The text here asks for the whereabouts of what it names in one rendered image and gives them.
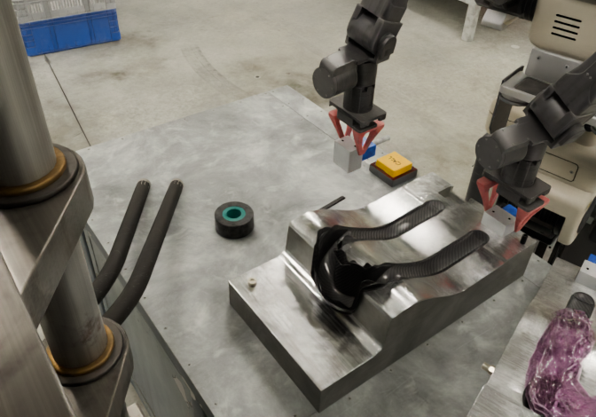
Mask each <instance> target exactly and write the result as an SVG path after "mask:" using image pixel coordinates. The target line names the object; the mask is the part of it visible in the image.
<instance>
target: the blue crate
mask: <svg viewBox="0 0 596 417"><path fill-rule="evenodd" d="M116 12H117V11H116V8H114V9H109V10H103V11H98V12H87V13H82V14H76V15H71V16H66V17H60V18H54V19H48V20H38V21H33V22H28V23H22V24H19V26H20V32H21V35H22V38H23V42H24V44H25V48H26V51H27V55H28V56H30V57H33V56H37V55H42V54H47V53H52V52H56V51H65V50H70V49H75V48H80V47H84V46H90V45H94V44H99V43H108V42H112V41H118V40H119V39H122V38H121V32H120V30H119V25H118V19H117V13H116Z"/></svg>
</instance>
